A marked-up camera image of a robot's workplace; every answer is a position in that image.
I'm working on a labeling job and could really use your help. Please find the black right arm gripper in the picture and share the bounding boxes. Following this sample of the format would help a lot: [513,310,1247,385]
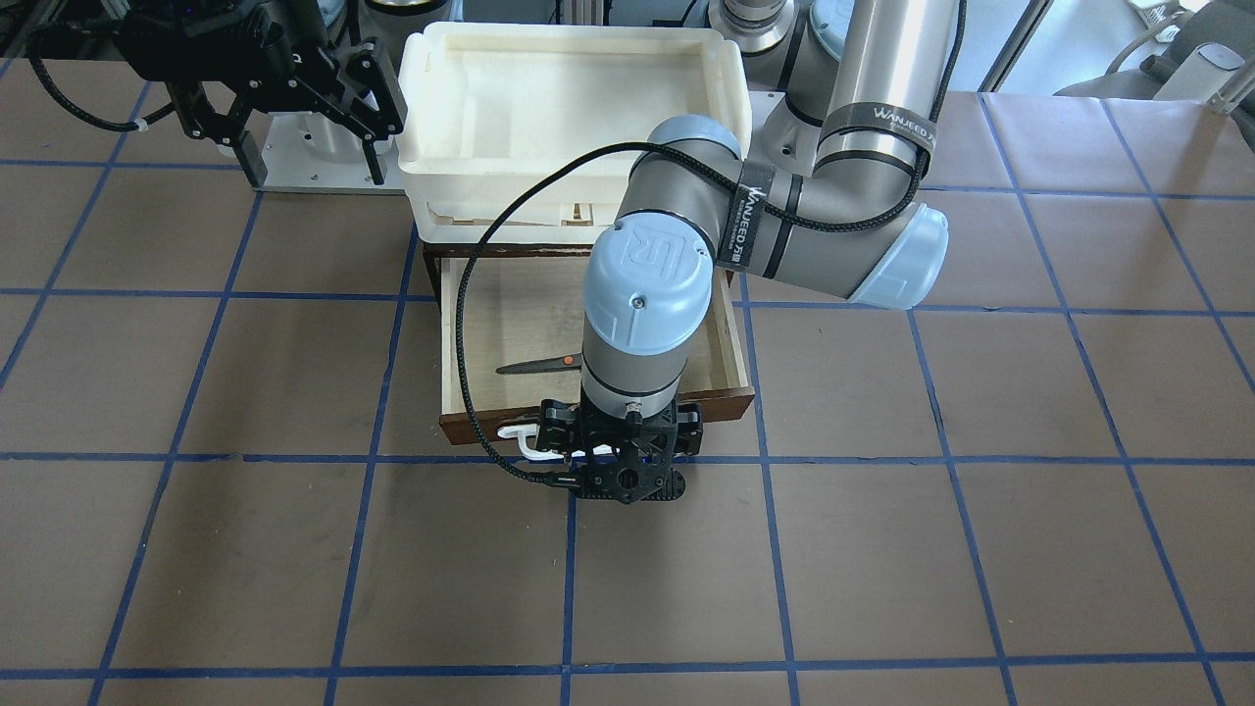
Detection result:
[115,1,405,187]

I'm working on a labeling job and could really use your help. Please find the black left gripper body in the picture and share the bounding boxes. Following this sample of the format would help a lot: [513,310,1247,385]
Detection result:
[537,396,703,504]

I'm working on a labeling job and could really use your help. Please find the white drawer handle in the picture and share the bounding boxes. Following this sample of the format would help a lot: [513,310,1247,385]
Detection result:
[497,423,566,461]

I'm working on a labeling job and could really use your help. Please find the grey orange scissors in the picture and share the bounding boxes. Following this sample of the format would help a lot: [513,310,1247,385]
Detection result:
[496,354,584,376]

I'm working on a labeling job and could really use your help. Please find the light wooden drawer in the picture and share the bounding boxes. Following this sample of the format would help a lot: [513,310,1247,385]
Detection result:
[463,256,756,439]

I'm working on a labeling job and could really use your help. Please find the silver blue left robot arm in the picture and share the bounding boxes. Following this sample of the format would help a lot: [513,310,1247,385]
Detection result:
[536,1,968,504]

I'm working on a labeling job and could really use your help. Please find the white foam box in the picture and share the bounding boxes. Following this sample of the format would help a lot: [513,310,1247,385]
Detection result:
[397,23,753,246]

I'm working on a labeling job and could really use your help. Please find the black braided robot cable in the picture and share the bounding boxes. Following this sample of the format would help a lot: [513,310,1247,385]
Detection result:
[453,0,968,489]

